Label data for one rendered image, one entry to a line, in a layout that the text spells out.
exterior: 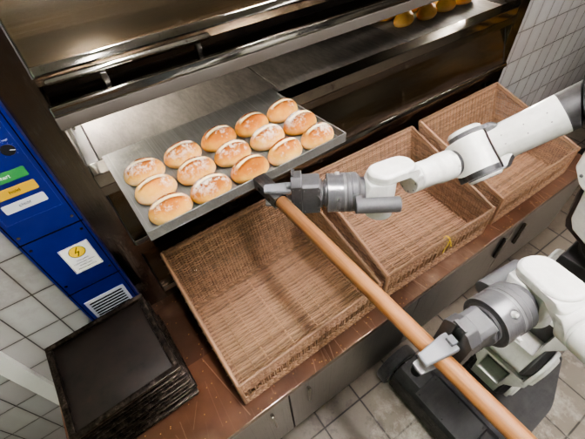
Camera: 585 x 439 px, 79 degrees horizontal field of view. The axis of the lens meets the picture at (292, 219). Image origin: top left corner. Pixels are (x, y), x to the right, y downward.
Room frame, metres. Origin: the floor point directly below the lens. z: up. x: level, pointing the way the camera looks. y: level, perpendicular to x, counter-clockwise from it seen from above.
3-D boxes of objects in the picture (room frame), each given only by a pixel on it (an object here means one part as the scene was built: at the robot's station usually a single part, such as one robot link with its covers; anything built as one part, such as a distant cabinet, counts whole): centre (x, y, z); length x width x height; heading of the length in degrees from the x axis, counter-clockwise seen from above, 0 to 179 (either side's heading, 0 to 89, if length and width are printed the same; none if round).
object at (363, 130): (1.18, -0.27, 1.02); 1.79 x 0.11 x 0.19; 121
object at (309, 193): (0.58, -0.06, 1.19); 0.12 x 0.10 x 0.13; 87
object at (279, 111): (0.92, 0.00, 1.21); 0.10 x 0.07 x 0.06; 122
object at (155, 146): (0.79, 0.17, 1.19); 0.55 x 0.36 x 0.03; 123
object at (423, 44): (1.20, -0.26, 1.16); 1.80 x 0.06 x 0.04; 121
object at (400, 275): (0.97, -0.43, 0.72); 0.56 x 0.49 x 0.28; 120
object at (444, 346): (0.20, -0.21, 1.21); 0.06 x 0.03 x 0.02; 115
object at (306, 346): (0.66, 0.08, 0.72); 0.56 x 0.49 x 0.28; 122
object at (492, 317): (0.24, -0.29, 1.19); 0.12 x 0.10 x 0.13; 115
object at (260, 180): (0.60, 0.05, 1.19); 0.09 x 0.04 x 0.03; 33
